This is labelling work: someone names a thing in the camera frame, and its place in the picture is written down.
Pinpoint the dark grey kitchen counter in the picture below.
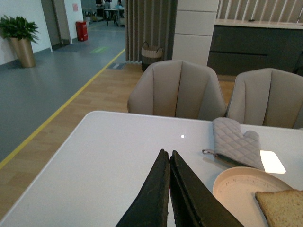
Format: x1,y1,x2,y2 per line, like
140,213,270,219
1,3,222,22
207,22,303,75

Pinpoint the red box on floor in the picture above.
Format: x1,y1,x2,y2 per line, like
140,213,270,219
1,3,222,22
76,21,88,42

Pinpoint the beige ceramic plate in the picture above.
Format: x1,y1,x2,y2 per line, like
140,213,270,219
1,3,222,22
213,167,292,208

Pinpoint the bread slice on plate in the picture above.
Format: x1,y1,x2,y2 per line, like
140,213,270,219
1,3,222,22
255,189,303,227

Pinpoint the grey pleated curtain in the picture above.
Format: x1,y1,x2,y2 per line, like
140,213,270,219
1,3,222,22
124,0,178,62

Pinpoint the woven basket with handles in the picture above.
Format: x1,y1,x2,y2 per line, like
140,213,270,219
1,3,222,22
141,41,163,71

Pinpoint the gold plant pot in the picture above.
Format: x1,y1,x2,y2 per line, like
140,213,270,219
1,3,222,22
10,37,36,68

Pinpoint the grey quilted oven mitt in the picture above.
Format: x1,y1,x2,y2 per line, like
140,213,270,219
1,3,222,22
202,117,265,171

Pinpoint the beige chair left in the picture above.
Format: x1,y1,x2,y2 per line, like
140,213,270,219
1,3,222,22
127,60,226,121

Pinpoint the beige chair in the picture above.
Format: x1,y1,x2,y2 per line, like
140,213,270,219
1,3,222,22
226,68,303,129
127,60,226,121

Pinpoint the white pillar cabinet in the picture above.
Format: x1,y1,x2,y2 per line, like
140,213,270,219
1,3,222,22
172,0,219,66

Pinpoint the distant office desk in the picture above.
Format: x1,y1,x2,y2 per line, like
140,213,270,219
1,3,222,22
104,7,125,26

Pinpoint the green potted plant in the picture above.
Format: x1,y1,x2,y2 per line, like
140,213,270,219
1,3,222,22
0,15,39,43

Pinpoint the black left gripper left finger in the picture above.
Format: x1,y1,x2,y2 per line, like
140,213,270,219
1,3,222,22
117,149,170,227

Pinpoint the beige chair right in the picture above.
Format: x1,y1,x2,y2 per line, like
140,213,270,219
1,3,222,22
226,68,303,129

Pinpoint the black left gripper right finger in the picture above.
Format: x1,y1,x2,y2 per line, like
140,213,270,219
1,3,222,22
169,150,243,227

